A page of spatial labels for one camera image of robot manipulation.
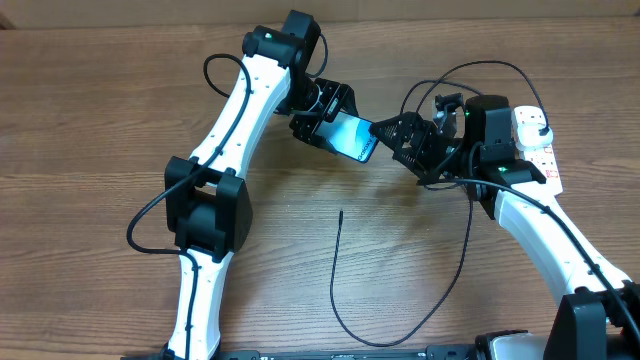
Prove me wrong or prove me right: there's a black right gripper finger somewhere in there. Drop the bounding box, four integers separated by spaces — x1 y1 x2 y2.
392 147 430 178
369 112 425 150

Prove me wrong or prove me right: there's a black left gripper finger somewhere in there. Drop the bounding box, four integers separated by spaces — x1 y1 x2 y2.
340 88 359 117
289 115 338 155

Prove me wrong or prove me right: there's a Galaxy smartphone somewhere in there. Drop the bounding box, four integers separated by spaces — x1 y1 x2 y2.
316 111 378 163

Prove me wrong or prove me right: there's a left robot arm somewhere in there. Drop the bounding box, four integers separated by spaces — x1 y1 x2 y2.
161 10 357 359

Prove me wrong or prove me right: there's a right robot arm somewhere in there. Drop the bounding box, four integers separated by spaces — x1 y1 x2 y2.
370 94 639 359

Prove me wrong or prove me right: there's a white charger plug adapter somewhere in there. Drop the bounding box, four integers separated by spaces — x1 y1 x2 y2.
515 122 554 151

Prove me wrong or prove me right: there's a white power strip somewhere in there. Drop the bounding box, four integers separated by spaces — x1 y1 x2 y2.
511 106 563 196

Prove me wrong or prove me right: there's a black charger cable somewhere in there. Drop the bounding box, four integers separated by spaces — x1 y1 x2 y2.
329 60 551 348

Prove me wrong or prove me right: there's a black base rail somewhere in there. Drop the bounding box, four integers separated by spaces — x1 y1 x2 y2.
214 344 484 360

